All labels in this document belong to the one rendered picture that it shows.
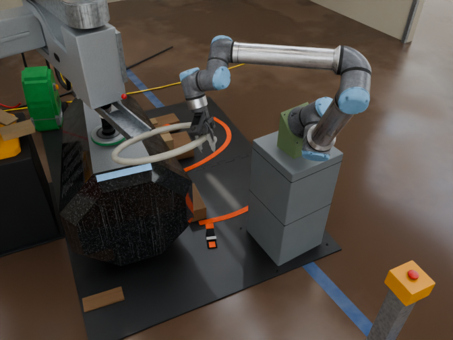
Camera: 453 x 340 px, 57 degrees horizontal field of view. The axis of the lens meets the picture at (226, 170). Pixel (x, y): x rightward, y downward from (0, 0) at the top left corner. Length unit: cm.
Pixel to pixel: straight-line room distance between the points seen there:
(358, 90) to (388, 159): 249
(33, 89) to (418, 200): 356
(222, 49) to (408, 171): 263
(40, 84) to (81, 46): 206
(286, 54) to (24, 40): 171
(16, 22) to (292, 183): 186
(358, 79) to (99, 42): 131
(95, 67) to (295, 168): 123
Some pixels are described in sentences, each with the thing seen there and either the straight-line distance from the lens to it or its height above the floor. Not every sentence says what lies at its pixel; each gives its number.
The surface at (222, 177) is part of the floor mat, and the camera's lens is 359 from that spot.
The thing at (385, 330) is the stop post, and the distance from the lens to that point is 196.
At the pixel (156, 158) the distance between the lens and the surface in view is 177.
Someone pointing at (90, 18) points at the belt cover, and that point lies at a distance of 223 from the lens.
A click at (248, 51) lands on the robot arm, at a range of 178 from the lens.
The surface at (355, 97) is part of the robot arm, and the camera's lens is 168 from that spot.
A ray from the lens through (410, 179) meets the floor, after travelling 398.
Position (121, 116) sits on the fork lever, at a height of 109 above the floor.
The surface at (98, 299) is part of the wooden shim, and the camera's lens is 287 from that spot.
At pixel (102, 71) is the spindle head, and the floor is 134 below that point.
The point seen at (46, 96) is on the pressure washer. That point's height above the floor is 37.
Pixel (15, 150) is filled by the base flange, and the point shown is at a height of 78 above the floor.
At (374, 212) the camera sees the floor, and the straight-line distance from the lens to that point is 353.
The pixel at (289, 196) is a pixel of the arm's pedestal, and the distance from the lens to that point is 248.
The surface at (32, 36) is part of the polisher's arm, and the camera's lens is 290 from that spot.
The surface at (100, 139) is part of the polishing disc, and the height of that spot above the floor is 89.
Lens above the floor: 236
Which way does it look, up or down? 40 degrees down
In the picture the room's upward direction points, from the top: 1 degrees clockwise
